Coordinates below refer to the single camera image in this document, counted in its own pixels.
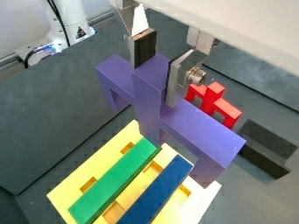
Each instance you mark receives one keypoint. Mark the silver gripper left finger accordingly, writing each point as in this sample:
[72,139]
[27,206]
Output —
[140,35]

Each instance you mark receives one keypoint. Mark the green bar block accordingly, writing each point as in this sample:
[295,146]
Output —
[95,200]

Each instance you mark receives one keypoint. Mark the black angle bracket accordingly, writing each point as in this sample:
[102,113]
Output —
[266,149]

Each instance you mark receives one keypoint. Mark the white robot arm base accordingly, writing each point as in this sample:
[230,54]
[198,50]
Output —
[70,28]

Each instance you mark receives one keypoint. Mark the yellow slotted board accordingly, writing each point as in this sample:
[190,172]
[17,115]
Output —
[184,207]

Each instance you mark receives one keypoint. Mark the blue bar block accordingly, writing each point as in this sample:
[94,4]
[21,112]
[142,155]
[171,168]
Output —
[151,201]

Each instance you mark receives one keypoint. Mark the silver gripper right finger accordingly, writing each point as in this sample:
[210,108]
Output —
[184,68]

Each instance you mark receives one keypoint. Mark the purple three-legged block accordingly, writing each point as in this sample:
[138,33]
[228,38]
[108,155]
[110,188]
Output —
[139,87]

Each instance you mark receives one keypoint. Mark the red three-legged block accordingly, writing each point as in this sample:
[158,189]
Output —
[214,102]

